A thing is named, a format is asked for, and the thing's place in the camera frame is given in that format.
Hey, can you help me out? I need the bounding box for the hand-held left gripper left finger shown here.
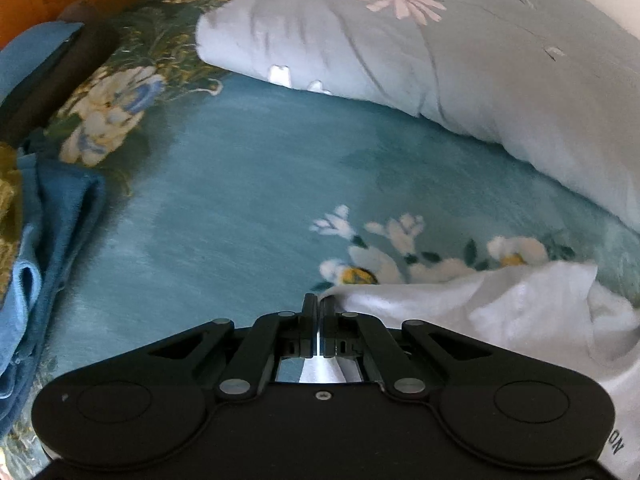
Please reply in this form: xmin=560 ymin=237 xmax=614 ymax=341
xmin=143 ymin=293 xmax=319 ymax=404

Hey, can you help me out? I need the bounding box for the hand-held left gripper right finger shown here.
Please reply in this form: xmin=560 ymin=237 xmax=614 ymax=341
xmin=320 ymin=297 xmax=498 ymax=404

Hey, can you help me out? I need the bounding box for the white printed t-shirt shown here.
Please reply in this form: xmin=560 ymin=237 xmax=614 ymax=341
xmin=320 ymin=259 xmax=640 ymax=480

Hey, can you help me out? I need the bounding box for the dark blue garment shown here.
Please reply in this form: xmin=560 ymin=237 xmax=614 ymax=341
xmin=0 ymin=147 xmax=109 ymax=438

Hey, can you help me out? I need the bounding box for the light blue garment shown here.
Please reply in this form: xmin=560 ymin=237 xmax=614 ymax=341
xmin=0 ymin=255 xmax=47 ymax=401

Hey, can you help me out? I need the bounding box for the yellow patterned cloth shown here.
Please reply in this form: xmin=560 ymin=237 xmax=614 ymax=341
xmin=0 ymin=141 xmax=24 ymax=303

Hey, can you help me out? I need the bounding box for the black cylindrical object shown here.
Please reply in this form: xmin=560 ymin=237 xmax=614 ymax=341
xmin=0 ymin=2 xmax=122 ymax=147

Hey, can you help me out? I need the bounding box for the blue cloth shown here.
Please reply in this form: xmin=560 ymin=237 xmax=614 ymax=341
xmin=0 ymin=22 xmax=84 ymax=107

